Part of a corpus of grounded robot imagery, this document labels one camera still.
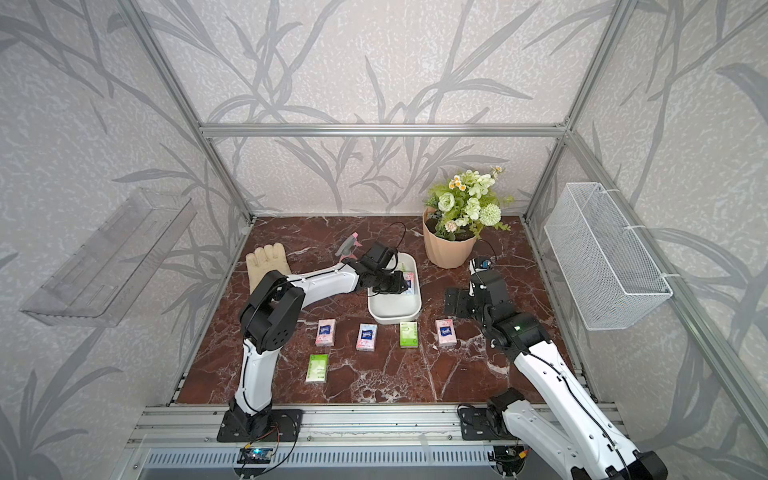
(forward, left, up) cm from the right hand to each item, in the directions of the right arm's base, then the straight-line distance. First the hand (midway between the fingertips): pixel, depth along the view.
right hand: (461, 290), depth 77 cm
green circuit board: (-33, +51, -19) cm, 64 cm away
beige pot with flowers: (+22, -1, +6) cm, 23 cm away
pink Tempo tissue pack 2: (-6, +26, -16) cm, 31 cm away
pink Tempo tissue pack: (-5, +38, -16) cm, 42 cm away
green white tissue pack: (-14, +39, -16) cm, 44 cm away
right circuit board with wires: (-35, -10, -20) cm, 42 cm away
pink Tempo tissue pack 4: (+13, +13, -13) cm, 23 cm away
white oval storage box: (+2, +17, -14) cm, 23 cm away
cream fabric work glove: (+24, +65, -17) cm, 71 cm away
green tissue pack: (-5, +14, -16) cm, 22 cm away
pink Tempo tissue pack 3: (-5, +3, -16) cm, 17 cm away
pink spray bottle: (+15, +33, -2) cm, 36 cm away
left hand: (+10, +14, -14) cm, 23 cm away
